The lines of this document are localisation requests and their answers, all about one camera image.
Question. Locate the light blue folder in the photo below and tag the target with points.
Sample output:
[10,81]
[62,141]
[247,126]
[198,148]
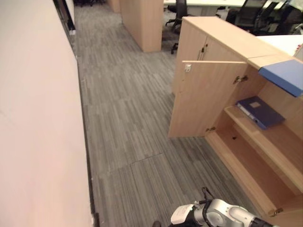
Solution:
[282,75]

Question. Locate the dark door frame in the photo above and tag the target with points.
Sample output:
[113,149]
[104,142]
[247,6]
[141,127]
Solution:
[66,16]

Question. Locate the open wooden office cabinet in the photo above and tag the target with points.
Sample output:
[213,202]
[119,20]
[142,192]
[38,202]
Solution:
[260,153]

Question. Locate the closed wooden office cabinet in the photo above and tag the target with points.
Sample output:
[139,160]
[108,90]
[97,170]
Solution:
[222,40]

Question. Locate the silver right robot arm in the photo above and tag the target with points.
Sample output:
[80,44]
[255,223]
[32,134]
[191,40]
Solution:
[233,212]

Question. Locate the tall wooden partition cabinet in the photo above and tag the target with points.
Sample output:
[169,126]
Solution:
[142,23]

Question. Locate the white office desk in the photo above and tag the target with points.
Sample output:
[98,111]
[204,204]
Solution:
[208,3]

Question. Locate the dark blue binder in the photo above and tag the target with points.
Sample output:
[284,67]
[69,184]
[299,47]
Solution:
[262,112]

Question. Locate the open wooden cabinet door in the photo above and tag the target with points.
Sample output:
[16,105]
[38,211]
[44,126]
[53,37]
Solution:
[206,99]

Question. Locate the brass door hinge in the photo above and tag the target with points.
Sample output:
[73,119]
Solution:
[274,212]
[240,79]
[210,129]

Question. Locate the white table top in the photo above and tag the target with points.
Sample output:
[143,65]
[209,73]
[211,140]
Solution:
[281,43]

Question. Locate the black mesh office chair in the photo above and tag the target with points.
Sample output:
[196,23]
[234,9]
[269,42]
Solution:
[281,19]
[248,14]

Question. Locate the wooden cabinet shelf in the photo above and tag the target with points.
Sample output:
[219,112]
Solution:
[265,139]

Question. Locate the dark wall baseboard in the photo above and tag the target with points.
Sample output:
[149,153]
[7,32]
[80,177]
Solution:
[86,132]

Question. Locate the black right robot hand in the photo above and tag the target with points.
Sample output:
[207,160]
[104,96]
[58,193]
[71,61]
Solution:
[181,214]

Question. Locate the silver door lock latch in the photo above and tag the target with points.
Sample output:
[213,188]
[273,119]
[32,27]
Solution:
[188,68]

